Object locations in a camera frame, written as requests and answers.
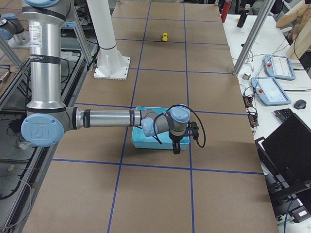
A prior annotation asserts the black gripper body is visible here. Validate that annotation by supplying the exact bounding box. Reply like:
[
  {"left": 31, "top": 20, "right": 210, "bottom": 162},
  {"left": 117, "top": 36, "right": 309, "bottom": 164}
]
[{"left": 169, "top": 134, "right": 184, "bottom": 146}]

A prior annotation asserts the near blue teach pendant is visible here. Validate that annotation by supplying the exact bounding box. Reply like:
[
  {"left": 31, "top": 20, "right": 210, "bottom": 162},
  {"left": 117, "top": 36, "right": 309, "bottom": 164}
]
[{"left": 251, "top": 76, "right": 291, "bottom": 106}]

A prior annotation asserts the black computer mouse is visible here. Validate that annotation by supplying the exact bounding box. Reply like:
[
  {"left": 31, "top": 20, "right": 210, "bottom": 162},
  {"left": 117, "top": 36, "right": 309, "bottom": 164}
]
[{"left": 294, "top": 100, "right": 307, "bottom": 110}]

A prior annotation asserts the black bottle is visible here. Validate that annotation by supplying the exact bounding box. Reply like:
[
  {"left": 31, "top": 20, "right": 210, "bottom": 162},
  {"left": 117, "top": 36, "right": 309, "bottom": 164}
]
[{"left": 237, "top": 4, "right": 251, "bottom": 28}]

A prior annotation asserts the black orange connector strip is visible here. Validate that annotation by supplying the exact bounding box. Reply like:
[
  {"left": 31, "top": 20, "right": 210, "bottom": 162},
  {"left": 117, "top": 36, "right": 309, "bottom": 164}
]
[{"left": 243, "top": 95, "right": 259, "bottom": 129}]

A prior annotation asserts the light blue plastic bin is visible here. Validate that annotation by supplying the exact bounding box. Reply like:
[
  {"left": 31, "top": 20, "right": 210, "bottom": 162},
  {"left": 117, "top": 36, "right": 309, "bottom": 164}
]
[{"left": 131, "top": 106, "right": 190, "bottom": 150}]

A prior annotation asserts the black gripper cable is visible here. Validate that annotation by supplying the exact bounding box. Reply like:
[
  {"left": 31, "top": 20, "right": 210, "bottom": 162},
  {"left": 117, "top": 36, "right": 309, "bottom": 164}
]
[{"left": 154, "top": 103, "right": 207, "bottom": 148}]

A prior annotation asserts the blue teach pendant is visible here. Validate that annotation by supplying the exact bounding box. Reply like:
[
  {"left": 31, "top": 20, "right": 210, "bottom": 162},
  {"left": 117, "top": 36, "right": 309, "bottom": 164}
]
[
  {"left": 264, "top": 54, "right": 296, "bottom": 81},
  {"left": 251, "top": 76, "right": 291, "bottom": 106}
]

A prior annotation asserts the black laptop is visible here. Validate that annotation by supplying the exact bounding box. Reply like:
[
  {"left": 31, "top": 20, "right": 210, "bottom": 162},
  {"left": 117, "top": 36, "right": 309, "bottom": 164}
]
[{"left": 262, "top": 114, "right": 311, "bottom": 182}]

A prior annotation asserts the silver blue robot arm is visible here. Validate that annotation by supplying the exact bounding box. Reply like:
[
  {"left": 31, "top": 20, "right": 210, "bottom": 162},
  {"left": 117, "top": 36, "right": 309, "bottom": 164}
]
[
  {"left": 21, "top": 0, "right": 191, "bottom": 154},
  {"left": 0, "top": 13, "right": 29, "bottom": 45}
]

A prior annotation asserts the small silver metal cylinder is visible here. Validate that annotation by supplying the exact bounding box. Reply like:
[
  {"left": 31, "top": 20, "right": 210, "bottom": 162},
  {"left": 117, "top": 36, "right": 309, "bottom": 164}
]
[{"left": 242, "top": 72, "right": 252, "bottom": 80}]

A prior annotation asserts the far blue teach pendant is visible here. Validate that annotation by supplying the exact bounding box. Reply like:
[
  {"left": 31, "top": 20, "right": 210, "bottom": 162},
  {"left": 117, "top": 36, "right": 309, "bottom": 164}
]
[{"left": 264, "top": 54, "right": 296, "bottom": 81}]

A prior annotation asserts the red cylinder bottle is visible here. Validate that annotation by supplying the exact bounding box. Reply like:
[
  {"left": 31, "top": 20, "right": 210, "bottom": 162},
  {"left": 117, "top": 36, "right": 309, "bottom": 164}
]
[{"left": 221, "top": 0, "right": 231, "bottom": 23}]

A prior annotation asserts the black keyboard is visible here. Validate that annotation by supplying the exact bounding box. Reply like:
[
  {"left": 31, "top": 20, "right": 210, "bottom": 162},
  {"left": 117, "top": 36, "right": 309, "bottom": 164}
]
[{"left": 274, "top": 108, "right": 294, "bottom": 123}]

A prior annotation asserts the white camera pillar base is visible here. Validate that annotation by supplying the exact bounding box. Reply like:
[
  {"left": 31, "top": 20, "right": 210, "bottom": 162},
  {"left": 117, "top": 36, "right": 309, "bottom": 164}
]
[{"left": 87, "top": 0, "right": 131, "bottom": 80}]

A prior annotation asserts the yellow beetle toy car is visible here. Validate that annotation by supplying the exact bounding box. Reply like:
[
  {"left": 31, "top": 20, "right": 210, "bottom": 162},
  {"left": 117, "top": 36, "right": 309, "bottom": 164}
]
[{"left": 161, "top": 33, "right": 168, "bottom": 42}]

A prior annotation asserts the aluminium frame post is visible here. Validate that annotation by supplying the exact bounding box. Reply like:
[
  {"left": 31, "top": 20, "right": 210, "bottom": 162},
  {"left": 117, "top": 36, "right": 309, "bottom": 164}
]
[{"left": 232, "top": 0, "right": 275, "bottom": 76}]

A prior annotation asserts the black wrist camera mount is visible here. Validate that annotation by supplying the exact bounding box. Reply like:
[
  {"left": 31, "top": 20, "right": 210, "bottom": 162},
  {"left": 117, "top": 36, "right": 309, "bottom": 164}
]
[{"left": 187, "top": 121, "right": 199, "bottom": 141}]

